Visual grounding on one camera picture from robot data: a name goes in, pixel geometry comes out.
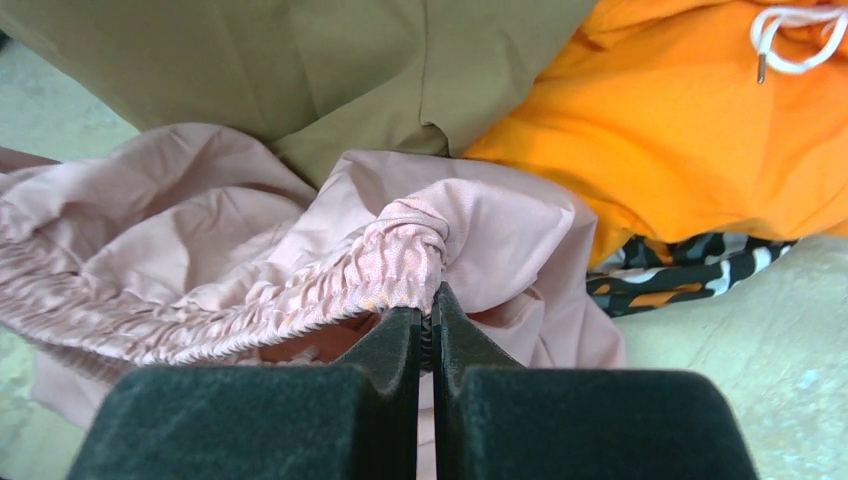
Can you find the tan khaki shorts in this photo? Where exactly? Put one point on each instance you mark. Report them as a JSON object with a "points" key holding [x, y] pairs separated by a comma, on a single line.
{"points": [[309, 79]]}

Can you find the pink shorts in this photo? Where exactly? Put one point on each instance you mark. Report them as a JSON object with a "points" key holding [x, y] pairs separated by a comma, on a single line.
{"points": [[193, 246]]}

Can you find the camouflage patterned shorts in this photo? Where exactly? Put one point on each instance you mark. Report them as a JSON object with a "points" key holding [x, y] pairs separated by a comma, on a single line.
{"points": [[646, 275]]}

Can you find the orange shorts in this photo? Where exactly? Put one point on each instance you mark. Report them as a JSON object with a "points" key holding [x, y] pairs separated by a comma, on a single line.
{"points": [[672, 119]]}

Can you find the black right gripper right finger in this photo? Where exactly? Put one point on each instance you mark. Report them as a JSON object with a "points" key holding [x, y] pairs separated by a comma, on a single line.
{"points": [[496, 419]]}

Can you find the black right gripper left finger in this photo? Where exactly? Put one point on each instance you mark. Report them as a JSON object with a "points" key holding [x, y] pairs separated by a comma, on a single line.
{"points": [[353, 419]]}

